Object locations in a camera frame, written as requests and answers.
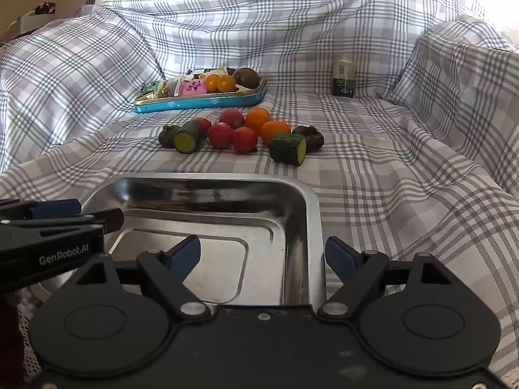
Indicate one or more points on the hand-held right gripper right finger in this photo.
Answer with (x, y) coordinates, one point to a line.
(338, 256)

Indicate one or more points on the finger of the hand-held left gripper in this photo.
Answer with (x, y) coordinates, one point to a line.
(56, 207)
(109, 219)

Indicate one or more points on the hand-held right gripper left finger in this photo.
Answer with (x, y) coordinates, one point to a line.
(188, 252)

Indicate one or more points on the stainless steel tray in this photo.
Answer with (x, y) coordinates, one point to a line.
(227, 210)

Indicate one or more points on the dark water chestnut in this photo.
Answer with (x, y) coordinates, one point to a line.
(165, 135)
(310, 135)

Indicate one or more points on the green cucumber piece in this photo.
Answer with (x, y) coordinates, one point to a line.
(288, 148)
(188, 137)

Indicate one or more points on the red radish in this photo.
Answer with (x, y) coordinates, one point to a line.
(245, 140)
(232, 118)
(220, 135)
(204, 122)

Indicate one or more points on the orange mandarin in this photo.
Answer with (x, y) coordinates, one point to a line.
(257, 119)
(275, 130)

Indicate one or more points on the plaid bed sheet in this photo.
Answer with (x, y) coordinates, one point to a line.
(365, 170)

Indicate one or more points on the green wrapped candy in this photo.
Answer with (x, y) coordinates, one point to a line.
(150, 87)

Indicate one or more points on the blue tin tray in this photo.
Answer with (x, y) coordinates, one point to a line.
(194, 103)

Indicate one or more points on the brown snack packet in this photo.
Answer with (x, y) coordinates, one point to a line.
(168, 88)

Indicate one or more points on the pink snack packet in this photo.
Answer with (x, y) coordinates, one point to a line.
(192, 88)

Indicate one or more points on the small orange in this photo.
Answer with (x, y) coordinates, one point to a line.
(211, 82)
(227, 84)

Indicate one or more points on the black snack packet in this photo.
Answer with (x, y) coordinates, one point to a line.
(198, 73)

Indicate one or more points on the dark green can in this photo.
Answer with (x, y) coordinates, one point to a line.
(343, 79)

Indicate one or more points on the yellow snack packet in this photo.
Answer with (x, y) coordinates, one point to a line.
(218, 72)

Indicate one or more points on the dark brown round fruit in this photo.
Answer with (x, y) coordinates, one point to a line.
(246, 77)

